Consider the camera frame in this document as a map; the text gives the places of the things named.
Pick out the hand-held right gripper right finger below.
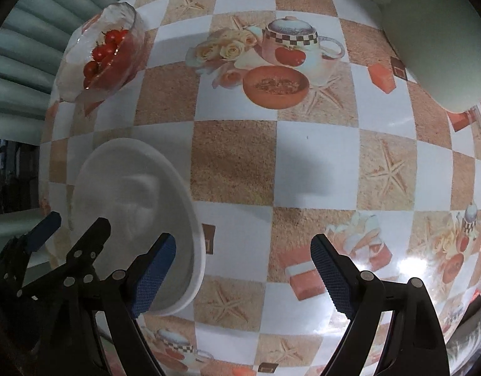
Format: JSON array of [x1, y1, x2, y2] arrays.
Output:
[[310, 233, 450, 376]]

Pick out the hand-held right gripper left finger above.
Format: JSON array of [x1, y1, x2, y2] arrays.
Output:
[[33, 232, 177, 376]]

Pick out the checked printed tablecloth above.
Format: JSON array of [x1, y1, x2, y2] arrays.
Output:
[[37, 0, 481, 376]]

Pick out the grey-green ribbed sofa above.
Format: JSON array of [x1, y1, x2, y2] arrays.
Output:
[[0, 0, 141, 144]]

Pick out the cherry tomatoes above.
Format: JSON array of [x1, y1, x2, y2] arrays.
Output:
[[83, 28, 136, 89]]

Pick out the large pale green bowl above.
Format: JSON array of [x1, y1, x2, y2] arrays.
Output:
[[380, 0, 481, 114]]

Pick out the clear glass bowl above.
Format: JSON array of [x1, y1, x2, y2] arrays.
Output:
[[56, 2, 144, 104]]

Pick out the white bowl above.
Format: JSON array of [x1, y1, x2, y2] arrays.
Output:
[[70, 138, 207, 317]]

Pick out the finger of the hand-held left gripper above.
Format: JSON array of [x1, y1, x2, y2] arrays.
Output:
[[64, 217, 112, 281], [0, 211, 63, 300]]

